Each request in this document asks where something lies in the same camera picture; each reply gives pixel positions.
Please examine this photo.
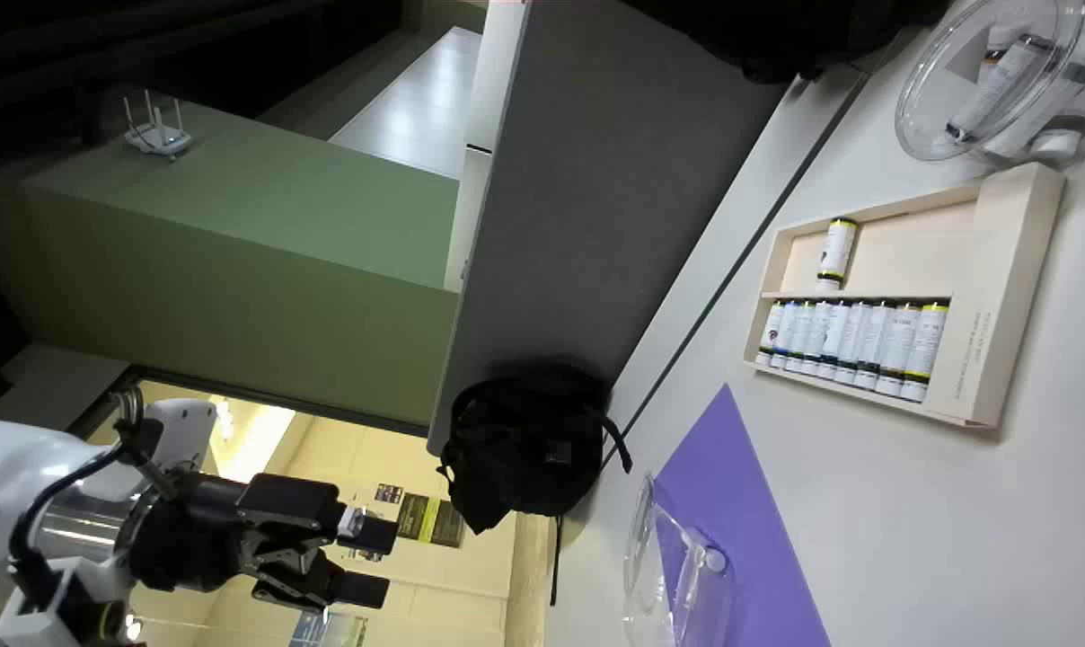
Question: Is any clear plastic bag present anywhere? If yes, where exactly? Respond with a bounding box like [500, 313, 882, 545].
[666, 514, 738, 647]

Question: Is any clear wire holder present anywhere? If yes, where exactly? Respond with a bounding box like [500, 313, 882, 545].
[116, 85, 199, 161]

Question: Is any white adapter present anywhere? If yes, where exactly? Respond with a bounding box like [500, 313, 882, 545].
[945, 32, 1055, 143]

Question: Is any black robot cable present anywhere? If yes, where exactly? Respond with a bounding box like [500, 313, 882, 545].
[7, 409, 165, 580]

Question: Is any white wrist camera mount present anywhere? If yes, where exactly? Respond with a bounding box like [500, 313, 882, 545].
[145, 400, 219, 473]

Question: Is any black duffel bag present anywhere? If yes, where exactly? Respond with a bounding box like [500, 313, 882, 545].
[436, 364, 636, 608]

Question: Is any grey desk divider panel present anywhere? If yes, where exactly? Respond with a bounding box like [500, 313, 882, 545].
[426, 0, 803, 454]

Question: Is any purple mat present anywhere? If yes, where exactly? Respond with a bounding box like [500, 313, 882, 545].
[649, 385, 838, 647]

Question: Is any wooden bottle tray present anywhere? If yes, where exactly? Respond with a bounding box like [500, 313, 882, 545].
[740, 158, 1066, 439]

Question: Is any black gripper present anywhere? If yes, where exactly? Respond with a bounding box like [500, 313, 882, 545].
[126, 472, 398, 612]

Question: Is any green partition block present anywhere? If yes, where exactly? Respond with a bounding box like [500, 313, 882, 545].
[0, 100, 465, 427]

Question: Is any clear plastic lid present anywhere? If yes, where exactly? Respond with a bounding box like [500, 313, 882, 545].
[620, 472, 704, 647]

